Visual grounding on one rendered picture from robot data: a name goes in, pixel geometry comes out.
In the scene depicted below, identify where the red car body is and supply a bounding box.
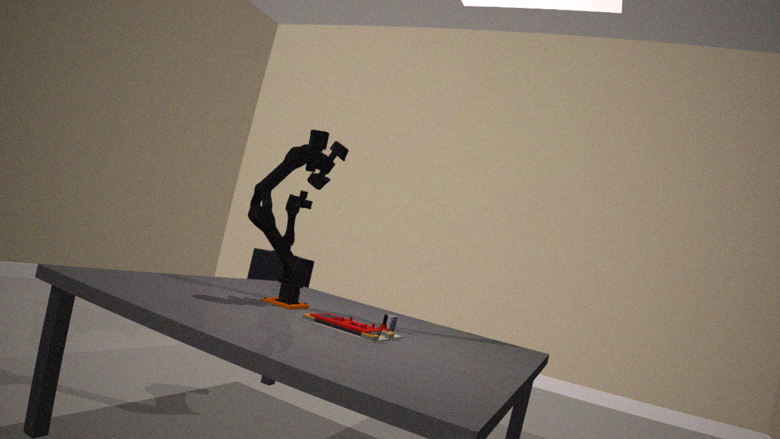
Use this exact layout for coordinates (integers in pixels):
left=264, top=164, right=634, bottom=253
left=310, top=313, right=381, bottom=336

